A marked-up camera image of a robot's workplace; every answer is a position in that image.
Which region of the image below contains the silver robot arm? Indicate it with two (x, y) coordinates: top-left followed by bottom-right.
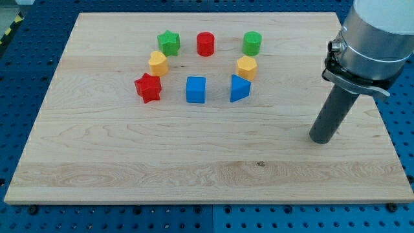
(322, 0), (413, 101)

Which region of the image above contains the light wooden board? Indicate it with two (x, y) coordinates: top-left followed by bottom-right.
(5, 12), (413, 205)

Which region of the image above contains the blue cube block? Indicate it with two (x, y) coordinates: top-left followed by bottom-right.
(186, 76), (206, 104)

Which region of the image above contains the blue triangle block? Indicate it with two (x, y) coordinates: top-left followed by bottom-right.
(230, 74), (251, 102)

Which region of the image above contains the yellow hexagon block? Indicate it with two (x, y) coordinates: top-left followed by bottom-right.
(236, 56), (257, 81)

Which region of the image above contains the red star block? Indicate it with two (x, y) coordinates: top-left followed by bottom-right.
(134, 73), (162, 104)

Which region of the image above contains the yellow heart block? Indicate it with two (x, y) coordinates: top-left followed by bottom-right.
(148, 50), (169, 76)

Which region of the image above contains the red cylinder block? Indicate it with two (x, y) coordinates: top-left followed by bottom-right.
(197, 32), (215, 57)

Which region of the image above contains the green star block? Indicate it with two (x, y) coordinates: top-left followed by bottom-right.
(157, 30), (180, 56)

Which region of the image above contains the green cylinder block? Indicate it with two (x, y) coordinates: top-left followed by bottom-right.
(242, 31), (262, 56)

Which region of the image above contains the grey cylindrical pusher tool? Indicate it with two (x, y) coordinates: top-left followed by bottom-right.
(309, 85), (359, 144)

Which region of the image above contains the yellow black hazard tape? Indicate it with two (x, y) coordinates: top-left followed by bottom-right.
(1, 12), (24, 47)

